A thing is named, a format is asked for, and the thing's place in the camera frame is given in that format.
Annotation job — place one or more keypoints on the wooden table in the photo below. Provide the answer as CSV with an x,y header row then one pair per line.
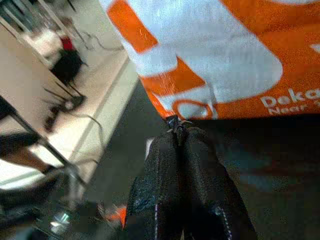
x,y
22,65

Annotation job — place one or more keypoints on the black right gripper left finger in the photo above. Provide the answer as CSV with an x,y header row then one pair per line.
x,y
160,185

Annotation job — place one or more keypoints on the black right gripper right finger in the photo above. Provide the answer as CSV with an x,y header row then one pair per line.
x,y
207,185

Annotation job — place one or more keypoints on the black metal frame chair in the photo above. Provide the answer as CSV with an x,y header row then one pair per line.
x,y
60,100

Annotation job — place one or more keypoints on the red and black bag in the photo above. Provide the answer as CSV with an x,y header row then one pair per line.
x,y
67,60

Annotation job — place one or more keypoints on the orange and white printed bag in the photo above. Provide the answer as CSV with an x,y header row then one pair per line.
x,y
215,55

